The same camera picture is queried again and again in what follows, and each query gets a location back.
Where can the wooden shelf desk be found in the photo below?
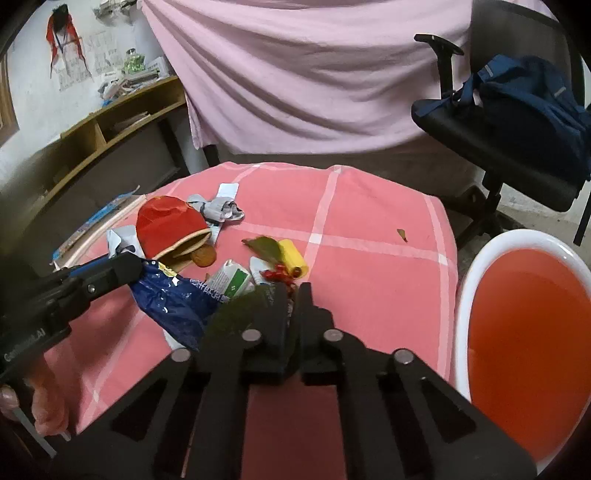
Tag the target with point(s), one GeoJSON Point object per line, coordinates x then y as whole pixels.
{"type": "Point", "coordinates": [138, 99]}

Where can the papers in shelf cubby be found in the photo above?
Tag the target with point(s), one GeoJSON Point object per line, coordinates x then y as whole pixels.
{"type": "Point", "coordinates": [131, 121]}

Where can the round brown cookie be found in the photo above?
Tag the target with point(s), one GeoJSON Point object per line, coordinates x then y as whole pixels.
{"type": "Point", "coordinates": [204, 256]}

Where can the white basin with red inside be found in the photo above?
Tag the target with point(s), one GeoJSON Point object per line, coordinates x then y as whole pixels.
{"type": "Point", "coordinates": [531, 323]}

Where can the blue plastic bag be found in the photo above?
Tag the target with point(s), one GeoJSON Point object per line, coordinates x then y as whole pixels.
{"type": "Point", "coordinates": [180, 304]}

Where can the white toothpaste tube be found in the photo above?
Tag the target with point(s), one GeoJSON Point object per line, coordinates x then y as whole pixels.
{"type": "Point", "coordinates": [228, 189]}

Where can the red snack bag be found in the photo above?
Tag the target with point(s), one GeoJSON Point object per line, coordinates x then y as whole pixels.
{"type": "Point", "coordinates": [166, 221]}

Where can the grey sock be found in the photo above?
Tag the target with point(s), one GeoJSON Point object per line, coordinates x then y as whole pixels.
{"type": "Point", "coordinates": [217, 208]}

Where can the silver foil wrapper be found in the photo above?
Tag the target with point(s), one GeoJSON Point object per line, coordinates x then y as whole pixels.
{"type": "Point", "coordinates": [122, 241]}

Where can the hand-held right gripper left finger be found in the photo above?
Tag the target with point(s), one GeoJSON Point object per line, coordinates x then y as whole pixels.
{"type": "Point", "coordinates": [277, 323]}

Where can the red wrapper scraps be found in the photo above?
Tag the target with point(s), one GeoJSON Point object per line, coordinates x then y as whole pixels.
{"type": "Point", "coordinates": [277, 274]}

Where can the green and white carton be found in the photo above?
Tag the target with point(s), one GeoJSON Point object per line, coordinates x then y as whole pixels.
{"type": "Point", "coordinates": [231, 279]}

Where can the white wall calendar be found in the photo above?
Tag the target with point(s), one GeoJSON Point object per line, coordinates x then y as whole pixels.
{"type": "Point", "coordinates": [97, 55]}

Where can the red wall hanging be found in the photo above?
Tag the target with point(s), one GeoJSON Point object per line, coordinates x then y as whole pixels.
{"type": "Point", "coordinates": [62, 32]}

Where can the pink hanging sheet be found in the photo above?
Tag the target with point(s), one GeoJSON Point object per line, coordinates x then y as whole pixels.
{"type": "Point", "coordinates": [300, 69]}

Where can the colourful picture book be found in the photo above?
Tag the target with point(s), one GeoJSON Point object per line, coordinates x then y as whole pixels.
{"type": "Point", "coordinates": [92, 221]}

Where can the green glass jar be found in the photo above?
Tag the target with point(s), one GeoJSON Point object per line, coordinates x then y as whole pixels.
{"type": "Point", "coordinates": [134, 62]}

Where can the pink checked blanket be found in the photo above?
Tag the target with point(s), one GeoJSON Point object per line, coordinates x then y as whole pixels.
{"type": "Point", "coordinates": [369, 286]}

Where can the dark blue backpack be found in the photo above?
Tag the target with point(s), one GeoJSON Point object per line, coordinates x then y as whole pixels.
{"type": "Point", "coordinates": [531, 110]}

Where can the dark green leaf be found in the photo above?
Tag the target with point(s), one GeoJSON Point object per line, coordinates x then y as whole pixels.
{"type": "Point", "coordinates": [231, 316]}

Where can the black office chair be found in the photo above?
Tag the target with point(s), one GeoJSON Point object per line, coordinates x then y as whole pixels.
{"type": "Point", "coordinates": [485, 134]}

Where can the small brown leaf scrap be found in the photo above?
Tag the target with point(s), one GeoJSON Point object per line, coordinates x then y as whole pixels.
{"type": "Point", "coordinates": [402, 235]}

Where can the pile of papers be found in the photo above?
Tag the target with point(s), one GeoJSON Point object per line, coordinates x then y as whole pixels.
{"type": "Point", "coordinates": [134, 83]}

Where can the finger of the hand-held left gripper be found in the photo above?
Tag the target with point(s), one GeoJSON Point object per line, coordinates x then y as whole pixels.
{"type": "Point", "coordinates": [108, 274]}

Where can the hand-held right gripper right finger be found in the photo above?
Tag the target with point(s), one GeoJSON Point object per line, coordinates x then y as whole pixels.
{"type": "Point", "coordinates": [309, 323]}

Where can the person's left hand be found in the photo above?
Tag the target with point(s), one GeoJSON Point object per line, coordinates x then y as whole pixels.
{"type": "Point", "coordinates": [46, 397]}

